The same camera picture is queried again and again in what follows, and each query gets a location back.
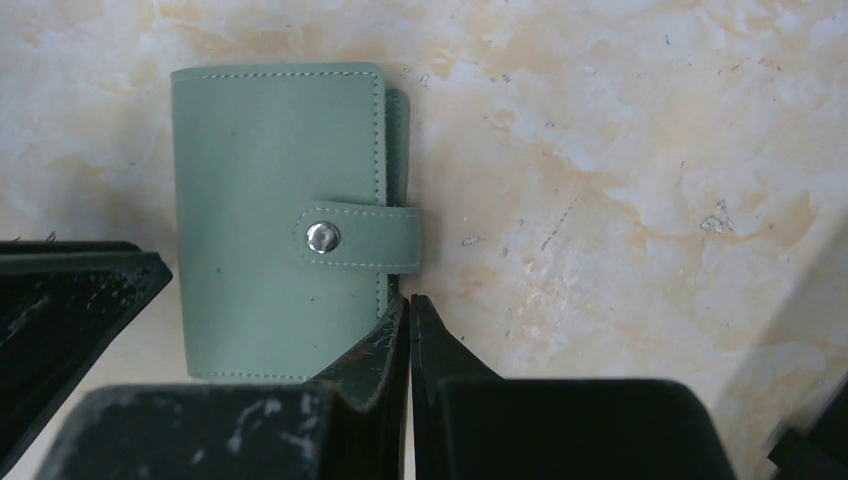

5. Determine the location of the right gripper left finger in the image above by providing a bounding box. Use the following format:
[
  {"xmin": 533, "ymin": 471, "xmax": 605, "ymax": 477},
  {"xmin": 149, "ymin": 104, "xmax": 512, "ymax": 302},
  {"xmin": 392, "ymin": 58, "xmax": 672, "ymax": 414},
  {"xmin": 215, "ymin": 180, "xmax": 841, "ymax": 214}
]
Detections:
[{"xmin": 37, "ymin": 297, "xmax": 409, "ymax": 479}]

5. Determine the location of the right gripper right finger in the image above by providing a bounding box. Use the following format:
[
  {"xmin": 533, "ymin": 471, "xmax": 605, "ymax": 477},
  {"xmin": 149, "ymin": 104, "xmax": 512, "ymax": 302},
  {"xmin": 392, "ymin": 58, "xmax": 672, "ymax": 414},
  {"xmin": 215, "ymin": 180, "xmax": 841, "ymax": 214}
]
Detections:
[{"xmin": 409, "ymin": 295, "xmax": 734, "ymax": 479}]

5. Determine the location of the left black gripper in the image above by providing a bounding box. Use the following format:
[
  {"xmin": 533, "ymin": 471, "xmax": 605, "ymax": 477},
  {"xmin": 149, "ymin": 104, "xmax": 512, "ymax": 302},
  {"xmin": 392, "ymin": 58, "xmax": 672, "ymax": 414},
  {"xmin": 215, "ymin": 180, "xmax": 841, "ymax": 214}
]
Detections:
[{"xmin": 1, "ymin": 240, "xmax": 173, "ymax": 473}]

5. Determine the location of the black card tray box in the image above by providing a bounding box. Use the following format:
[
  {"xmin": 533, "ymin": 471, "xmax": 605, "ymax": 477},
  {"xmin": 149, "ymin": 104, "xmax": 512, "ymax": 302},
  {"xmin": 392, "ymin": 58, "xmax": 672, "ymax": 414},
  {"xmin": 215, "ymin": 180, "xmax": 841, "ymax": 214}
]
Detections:
[{"xmin": 768, "ymin": 383, "xmax": 847, "ymax": 479}]

